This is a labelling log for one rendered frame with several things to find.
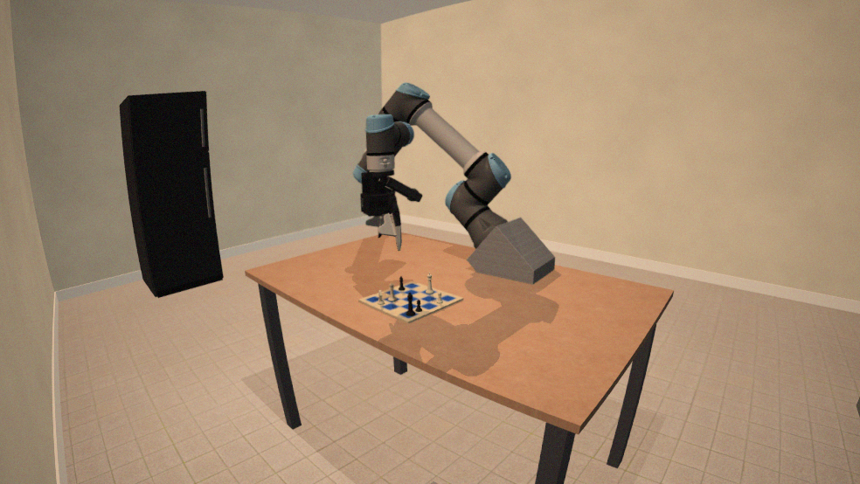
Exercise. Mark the blue and cream chessboard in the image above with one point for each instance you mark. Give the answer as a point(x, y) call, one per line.
point(398, 308)

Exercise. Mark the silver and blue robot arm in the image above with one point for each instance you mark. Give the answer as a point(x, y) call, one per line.
point(486, 173)

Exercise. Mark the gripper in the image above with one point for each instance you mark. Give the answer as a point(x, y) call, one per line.
point(378, 200)

